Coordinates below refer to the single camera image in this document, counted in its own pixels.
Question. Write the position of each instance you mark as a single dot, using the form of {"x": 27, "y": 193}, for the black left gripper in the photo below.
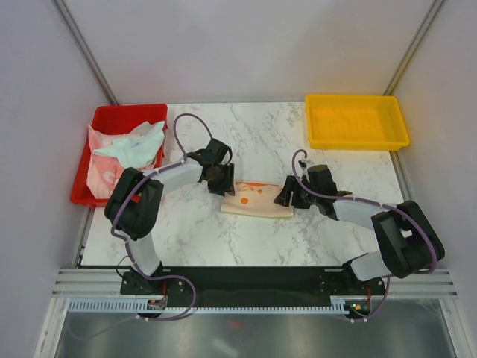
{"x": 227, "y": 186}

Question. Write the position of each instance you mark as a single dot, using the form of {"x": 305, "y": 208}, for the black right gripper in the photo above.
{"x": 293, "y": 184}

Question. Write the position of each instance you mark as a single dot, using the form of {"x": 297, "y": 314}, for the orange fox towel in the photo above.
{"x": 257, "y": 200}

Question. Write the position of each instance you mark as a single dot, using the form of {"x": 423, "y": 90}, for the mint green towel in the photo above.
{"x": 139, "y": 152}

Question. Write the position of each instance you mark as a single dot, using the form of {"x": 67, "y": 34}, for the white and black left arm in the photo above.
{"x": 134, "y": 204}

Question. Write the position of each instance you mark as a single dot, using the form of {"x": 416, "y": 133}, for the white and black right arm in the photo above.
{"x": 407, "y": 241}

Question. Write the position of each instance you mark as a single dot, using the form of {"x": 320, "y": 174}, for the yellow plastic bin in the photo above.
{"x": 355, "y": 122}

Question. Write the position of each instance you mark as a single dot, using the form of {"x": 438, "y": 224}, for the pink patterned towel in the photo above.
{"x": 104, "y": 172}

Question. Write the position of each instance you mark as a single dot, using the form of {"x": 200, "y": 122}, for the red plastic bin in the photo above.
{"x": 114, "y": 120}

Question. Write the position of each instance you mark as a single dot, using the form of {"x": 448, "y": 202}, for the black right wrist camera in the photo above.
{"x": 320, "y": 180}

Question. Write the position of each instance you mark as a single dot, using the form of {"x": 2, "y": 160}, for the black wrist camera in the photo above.
{"x": 218, "y": 147}
{"x": 320, "y": 180}

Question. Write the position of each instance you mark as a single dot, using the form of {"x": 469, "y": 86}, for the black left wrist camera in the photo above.
{"x": 218, "y": 147}

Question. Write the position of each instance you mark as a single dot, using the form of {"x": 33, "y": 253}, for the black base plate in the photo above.
{"x": 268, "y": 298}

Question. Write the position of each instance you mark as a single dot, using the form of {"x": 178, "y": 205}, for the white slotted cable duct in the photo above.
{"x": 147, "y": 306}

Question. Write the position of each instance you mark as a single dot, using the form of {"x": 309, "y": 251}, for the aluminium frame rail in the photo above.
{"x": 177, "y": 280}

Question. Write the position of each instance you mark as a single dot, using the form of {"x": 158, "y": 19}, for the right corner aluminium post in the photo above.
{"x": 417, "y": 40}

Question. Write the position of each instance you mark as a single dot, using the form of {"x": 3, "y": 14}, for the corner aluminium post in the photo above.
{"x": 417, "y": 40}
{"x": 75, "y": 32}

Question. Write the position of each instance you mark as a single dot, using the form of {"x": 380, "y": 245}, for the left corner aluminium post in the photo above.
{"x": 75, "y": 32}

